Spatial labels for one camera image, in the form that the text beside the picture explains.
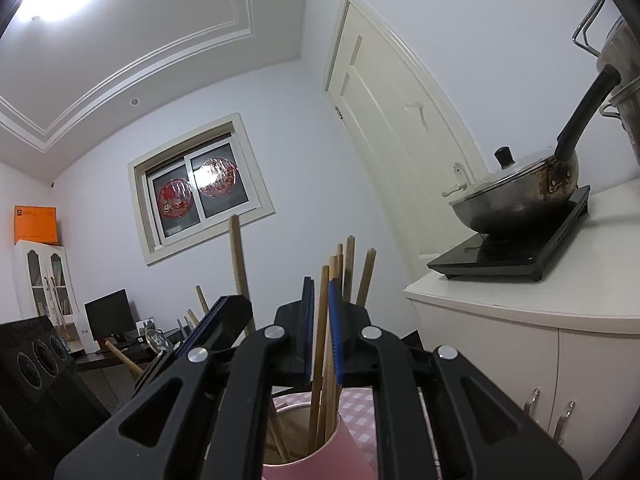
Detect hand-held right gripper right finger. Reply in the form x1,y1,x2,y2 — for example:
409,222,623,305
328,279,584,480

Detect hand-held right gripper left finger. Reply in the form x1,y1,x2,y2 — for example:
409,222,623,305
54,276,316,480

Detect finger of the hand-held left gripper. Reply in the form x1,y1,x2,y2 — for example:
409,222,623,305
132,295,254,398

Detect light wooden chopstick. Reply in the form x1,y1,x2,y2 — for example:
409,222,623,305
307,265,332,453

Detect bundle of chopsticks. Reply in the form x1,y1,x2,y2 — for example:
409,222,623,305
102,214,377,463

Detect pink cup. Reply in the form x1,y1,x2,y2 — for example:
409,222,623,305
261,394,379,480

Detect black monitor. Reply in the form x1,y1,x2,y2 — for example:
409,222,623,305
84,289,137,347

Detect round red window decoration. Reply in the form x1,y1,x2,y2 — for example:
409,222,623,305
197,157,237,199
157,178,194,219

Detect white framed window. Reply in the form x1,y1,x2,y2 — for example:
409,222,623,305
127,112,276,267

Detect dark wooden desk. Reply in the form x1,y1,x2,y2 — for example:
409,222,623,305
70,330,193,373

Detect white counter cabinet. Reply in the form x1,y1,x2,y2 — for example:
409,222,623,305
404,177,640,480

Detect black induction cooker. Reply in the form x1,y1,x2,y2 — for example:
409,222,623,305
426,185,592,282

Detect white glass-door cabinet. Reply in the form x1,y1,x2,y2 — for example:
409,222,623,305
12,240,81,319

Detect black loudspeaker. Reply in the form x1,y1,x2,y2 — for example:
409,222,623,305
0,315,112,480

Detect orange cardboard box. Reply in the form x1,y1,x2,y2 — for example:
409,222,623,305
13,205,59,247

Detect wok lid with black knob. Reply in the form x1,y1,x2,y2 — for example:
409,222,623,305
450,146,576,206

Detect white door hook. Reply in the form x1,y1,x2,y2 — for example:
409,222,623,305
405,102,429,129

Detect stainless steel pot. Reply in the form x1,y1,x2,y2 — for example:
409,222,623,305
571,0,640,167

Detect silver door handle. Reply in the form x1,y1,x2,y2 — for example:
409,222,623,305
441,162,473,198

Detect metal cabinet handle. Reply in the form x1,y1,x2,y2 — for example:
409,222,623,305
551,400,577,444
522,387,542,419

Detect dark wok with black handle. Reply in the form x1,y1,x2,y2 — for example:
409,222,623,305
447,65,622,234

